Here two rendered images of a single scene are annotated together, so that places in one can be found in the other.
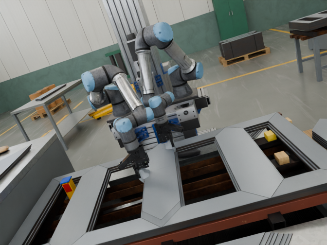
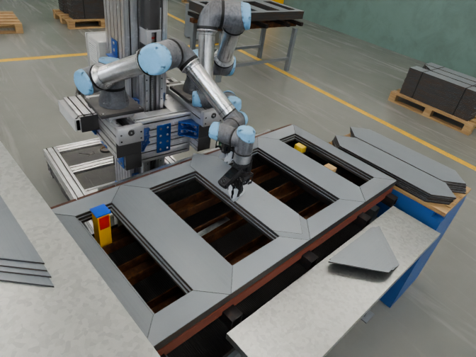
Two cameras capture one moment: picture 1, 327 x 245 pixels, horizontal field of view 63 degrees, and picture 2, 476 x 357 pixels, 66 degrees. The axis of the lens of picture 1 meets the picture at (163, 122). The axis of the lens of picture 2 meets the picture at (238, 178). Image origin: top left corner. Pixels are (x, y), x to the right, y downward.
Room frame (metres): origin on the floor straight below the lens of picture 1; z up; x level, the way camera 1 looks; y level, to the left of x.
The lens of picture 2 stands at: (0.47, 1.27, 1.88)
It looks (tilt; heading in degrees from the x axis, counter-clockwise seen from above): 35 degrees down; 306
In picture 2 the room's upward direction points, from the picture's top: 9 degrees clockwise
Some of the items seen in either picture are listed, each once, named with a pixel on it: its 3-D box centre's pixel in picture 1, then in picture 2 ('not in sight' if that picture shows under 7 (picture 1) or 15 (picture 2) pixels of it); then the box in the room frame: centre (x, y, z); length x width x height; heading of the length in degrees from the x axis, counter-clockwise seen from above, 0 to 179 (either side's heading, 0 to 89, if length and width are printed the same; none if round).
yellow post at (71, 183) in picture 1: (73, 193); (102, 230); (1.52, 0.70, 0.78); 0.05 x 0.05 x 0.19; 84
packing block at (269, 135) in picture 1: (270, 135); (299, 148); (1.38, -0.57, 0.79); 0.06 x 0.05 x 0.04; 174
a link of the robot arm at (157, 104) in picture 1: (156, 106); (232, 109); (1.49, 0.00, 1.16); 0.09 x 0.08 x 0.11; 140
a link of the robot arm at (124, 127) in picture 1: (125, 130); (244, 140); (1.25, 0.19, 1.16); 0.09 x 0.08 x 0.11; 16
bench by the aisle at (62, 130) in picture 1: (61, 113); not in sight; (5.55, 1.96, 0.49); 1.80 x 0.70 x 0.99; 167
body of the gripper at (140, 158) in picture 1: (138, 157); (241, 172); (1.25, 0.18, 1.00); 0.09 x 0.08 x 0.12; 84
